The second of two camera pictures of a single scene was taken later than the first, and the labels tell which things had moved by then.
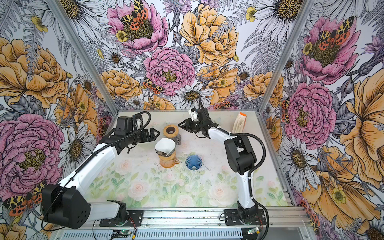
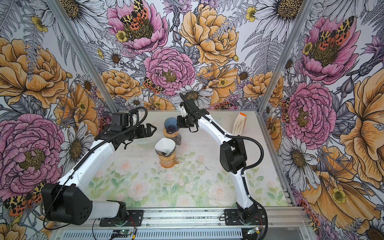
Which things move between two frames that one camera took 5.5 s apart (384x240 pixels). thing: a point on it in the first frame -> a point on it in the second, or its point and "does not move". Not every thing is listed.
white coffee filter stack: [239, 124] does not move
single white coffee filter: [165, 145] does not move
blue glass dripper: [194, 162] -> [171, 125]
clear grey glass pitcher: [177, 139] does not move
